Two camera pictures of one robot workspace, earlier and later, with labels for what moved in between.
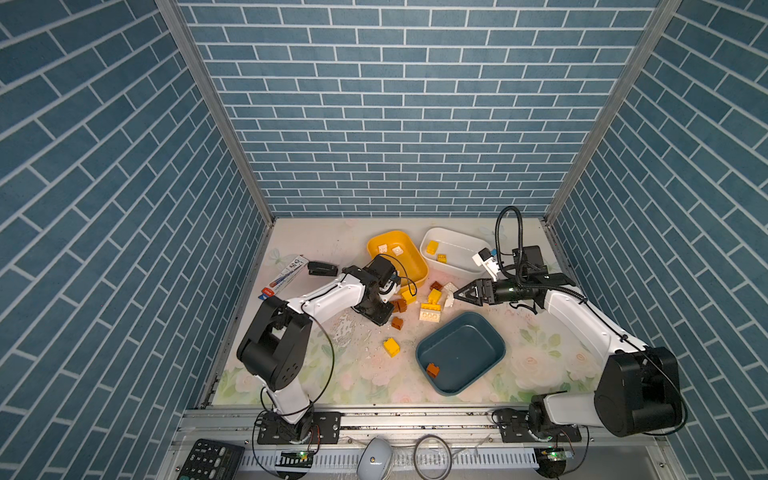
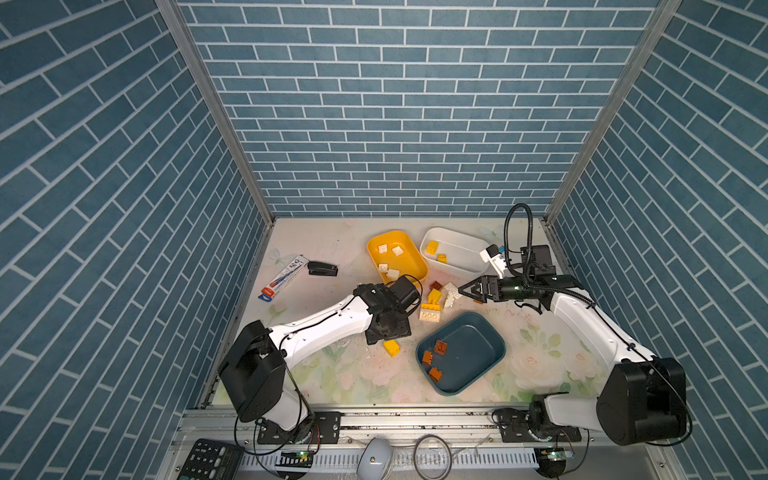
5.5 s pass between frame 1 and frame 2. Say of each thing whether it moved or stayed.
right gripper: stayed
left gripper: moved
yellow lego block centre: stayed
